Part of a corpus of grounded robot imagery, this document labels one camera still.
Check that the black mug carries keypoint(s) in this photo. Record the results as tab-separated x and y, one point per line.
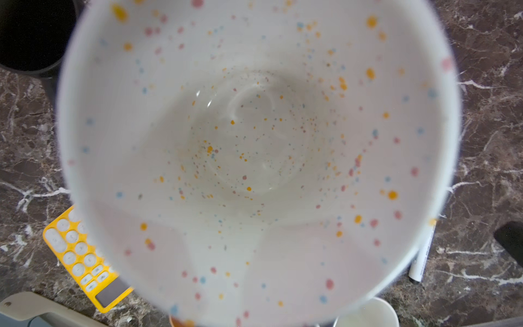
34	38

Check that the grey blue stapler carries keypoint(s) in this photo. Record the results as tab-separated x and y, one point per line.
25	306

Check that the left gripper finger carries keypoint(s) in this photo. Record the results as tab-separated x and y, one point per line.
510	237

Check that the white mug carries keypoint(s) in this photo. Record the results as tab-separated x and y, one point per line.
258	163

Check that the light blue mug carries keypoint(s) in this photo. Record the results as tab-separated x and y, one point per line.
375	313

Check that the black white marker pen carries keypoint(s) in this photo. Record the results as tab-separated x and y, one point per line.
418	266

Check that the yellow calculator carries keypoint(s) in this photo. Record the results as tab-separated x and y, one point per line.
69	240

